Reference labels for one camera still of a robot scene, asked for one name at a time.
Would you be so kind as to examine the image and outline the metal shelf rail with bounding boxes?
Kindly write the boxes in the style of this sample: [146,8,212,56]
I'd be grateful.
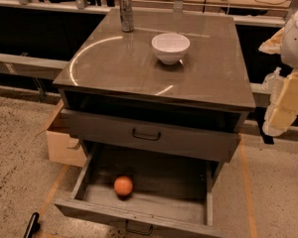
[0,54,68,80]

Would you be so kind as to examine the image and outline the white ceramic bowl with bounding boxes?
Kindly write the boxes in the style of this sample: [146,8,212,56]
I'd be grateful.
[151,33,191,64]

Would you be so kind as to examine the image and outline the open grey middle drawer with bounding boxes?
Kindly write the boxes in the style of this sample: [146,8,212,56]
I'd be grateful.
[56,144,224,238]

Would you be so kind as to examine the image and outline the clear pump bottle left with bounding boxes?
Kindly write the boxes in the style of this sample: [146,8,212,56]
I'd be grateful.
[261,67,281,93]

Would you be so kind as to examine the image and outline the black object on floor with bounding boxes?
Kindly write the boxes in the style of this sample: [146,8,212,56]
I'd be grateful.
[23,212,41,238]

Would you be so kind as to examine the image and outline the cardboard box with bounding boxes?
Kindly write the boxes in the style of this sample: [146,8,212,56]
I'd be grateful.
[37,100,86,167]

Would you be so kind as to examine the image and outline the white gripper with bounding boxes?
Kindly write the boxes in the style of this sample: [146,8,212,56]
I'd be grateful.
[258,10,298,137]

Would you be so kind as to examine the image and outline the silver metal can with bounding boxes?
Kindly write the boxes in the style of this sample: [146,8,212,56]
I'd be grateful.
[119,0,134,32]

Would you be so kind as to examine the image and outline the orange fruit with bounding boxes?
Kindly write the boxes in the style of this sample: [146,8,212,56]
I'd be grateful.
[114,176,133,196]

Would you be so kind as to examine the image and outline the closed grey upper drawer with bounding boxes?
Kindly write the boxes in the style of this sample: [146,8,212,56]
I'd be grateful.
[61,109,240,162]

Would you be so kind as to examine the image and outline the grey drawer cabinet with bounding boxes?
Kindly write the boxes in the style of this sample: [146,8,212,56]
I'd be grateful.
[52,7,257,164]

